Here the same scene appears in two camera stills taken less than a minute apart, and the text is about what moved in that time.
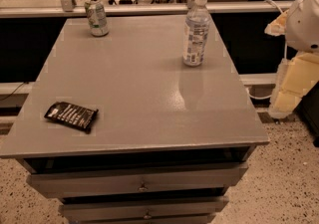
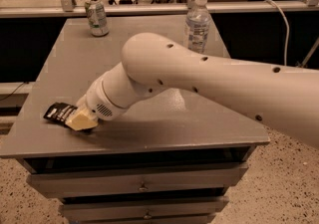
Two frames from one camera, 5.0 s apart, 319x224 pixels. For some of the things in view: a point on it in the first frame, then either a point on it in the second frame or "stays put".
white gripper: (304, 24) → (97, 101)
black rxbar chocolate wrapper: (72, 114) stays put
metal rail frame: (137, 9) stays put
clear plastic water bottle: (196, 30) stays put
